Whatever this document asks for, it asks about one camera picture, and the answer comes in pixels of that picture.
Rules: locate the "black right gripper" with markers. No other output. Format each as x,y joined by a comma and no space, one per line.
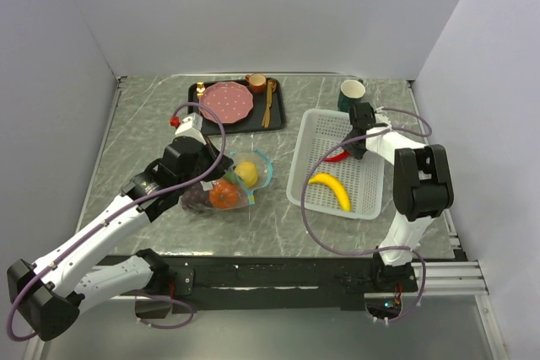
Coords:
357,153

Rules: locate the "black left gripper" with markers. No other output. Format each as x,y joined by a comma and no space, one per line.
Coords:
220,169

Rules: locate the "red grape bunch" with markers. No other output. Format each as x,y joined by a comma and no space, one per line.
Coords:
195,199

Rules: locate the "red chili pepper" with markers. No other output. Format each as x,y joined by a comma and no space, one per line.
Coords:
337,157

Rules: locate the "yellow lemon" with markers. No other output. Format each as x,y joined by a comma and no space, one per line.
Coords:
247,172

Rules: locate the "clear zip top bag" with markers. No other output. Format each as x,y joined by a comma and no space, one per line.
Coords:
265,172

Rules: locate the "yellow banana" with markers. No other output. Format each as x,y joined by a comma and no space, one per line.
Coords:
335,186

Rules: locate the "green chili pepper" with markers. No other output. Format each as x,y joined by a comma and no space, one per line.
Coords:
230,176

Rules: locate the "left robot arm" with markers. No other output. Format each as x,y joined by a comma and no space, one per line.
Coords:
49,294

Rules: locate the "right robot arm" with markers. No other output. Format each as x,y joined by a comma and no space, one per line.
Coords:
422,188

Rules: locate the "dark green cup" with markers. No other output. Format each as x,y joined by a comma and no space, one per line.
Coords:
351,91

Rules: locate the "white plastic basket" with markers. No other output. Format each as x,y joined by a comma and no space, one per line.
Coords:
362,179

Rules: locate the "pink dotted plate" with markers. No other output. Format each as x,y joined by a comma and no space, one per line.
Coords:
229,101

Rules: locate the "gold fork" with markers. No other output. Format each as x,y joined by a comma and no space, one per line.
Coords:
201,87

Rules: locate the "gold knife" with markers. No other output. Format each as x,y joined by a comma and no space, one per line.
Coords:
269,99

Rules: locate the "gold spoon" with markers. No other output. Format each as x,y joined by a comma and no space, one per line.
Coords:
273,87

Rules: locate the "orange small cup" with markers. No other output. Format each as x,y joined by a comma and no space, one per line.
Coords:
257,82

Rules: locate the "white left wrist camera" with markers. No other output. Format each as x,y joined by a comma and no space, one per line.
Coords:
191,126

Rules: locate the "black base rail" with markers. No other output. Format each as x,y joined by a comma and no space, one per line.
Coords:
243,282

